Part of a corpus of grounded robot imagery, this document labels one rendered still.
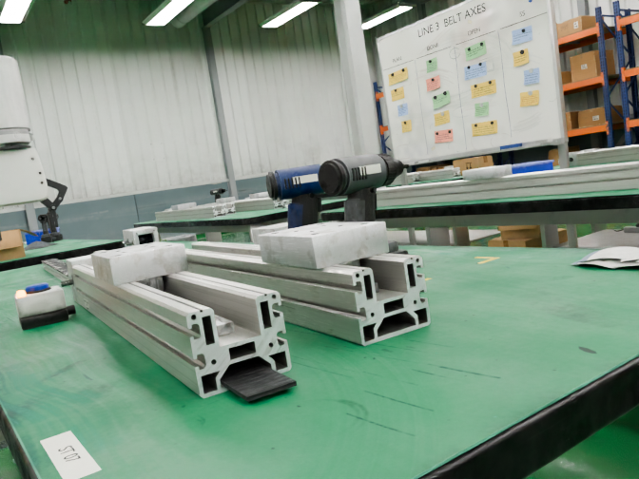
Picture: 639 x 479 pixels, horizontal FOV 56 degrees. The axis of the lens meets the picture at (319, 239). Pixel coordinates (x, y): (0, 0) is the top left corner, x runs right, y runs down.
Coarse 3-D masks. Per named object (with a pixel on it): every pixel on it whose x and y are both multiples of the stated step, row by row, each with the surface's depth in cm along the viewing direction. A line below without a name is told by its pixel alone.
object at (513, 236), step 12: (480, 156) 555; (468, 168) 544; (504, 228) 475; (516, 228) 470; (528, 228) 465; (12, 240) 316; (492, 240) 492; (504, 240) 481; (516, 240) 470; (528, 240) 466; (540, 240) 473; (564, 240) 489; (0, 252) 315; (12, 252) 318; (24, 252) 321
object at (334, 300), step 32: (192, 256) 115; (224, 256) 101; (256, 256) 94; (384, 256) 74; (416, 256) 70; (288, 288) 81; (320, 288) 73; (352, 288) 69; (384, 288) 74; (416, 288) 70; (288, 320) 83; (320, 320) 74; (352, 320) 68; (384, 320) 75; (416, 320) 71
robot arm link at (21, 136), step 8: (8, 128) 106; (16, 128) 106; (24, 128) 108; (0, 136) 105; (8, 136) 106; (16, 136) 106; (24, 136) 108; (32, 136) 111; (0, 144) 106; (8, 144) 107; (16, 144) 107; (24, 144) 109
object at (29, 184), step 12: (0, 156) 107; (12, 156) 107; (24, 156) 108; (36, 156) 110; (0, 168) 107; (12, 168) 107; (24, 168) 108; (36, 168) 110; (0, 180) 107; (12, 180) 108; (24, 180) 108; (36, 180) 110; (0, 192) 107; (12, 192) 108; (24, 192) 109; (36, 192) 110; (0, 204) 107; (12, 204) 108
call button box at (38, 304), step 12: (48, 288) 112; (60, 288) 112; (24, 300) 107; (36, 300) 108; (48, 300) 109; (60, 300) 110; (24, 312) 107; (36, 312) 108; (48, 312) 110; (60, 312) 110; (72, 312) 114; (24, 324) 108; (36, 324) 108
